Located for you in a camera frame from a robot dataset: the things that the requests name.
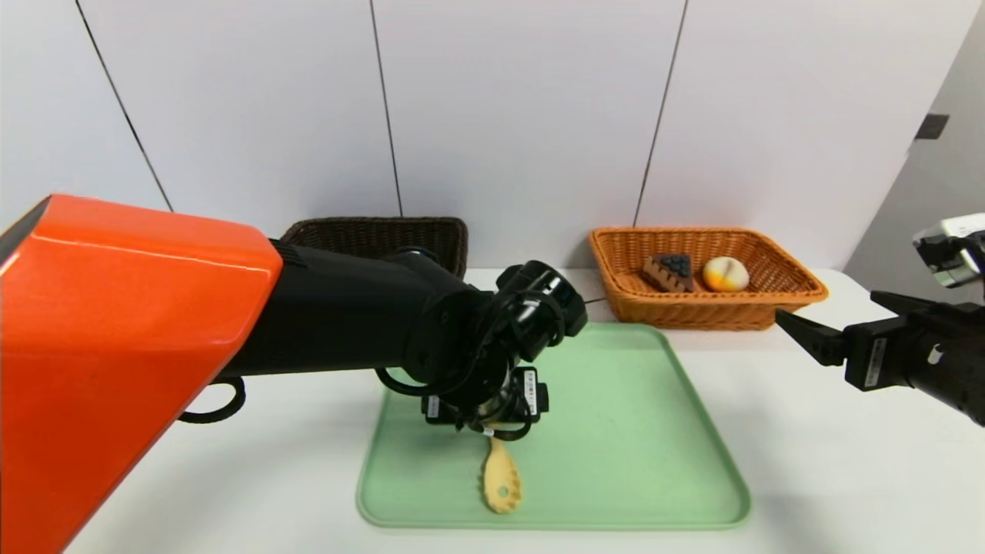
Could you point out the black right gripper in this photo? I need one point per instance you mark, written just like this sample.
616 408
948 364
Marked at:
873 358

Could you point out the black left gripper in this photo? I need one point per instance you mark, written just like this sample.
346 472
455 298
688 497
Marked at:
486 401

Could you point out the dark brown wicker basket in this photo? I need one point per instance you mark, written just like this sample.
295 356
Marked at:
385 235

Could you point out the orange and black left arm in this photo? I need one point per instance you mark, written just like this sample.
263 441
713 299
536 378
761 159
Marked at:
192 323

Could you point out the dark wall plate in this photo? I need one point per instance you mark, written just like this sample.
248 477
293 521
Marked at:
932 127

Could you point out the white and orange bun toy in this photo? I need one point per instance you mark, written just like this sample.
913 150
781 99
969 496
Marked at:
726 274

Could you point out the light green plastic tray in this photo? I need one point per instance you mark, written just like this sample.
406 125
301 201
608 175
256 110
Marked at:
616 446

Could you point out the chocolate cake slice toy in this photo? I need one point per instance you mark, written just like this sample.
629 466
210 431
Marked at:
668 273

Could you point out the orange wicker basket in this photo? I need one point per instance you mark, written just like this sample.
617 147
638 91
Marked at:
769 304

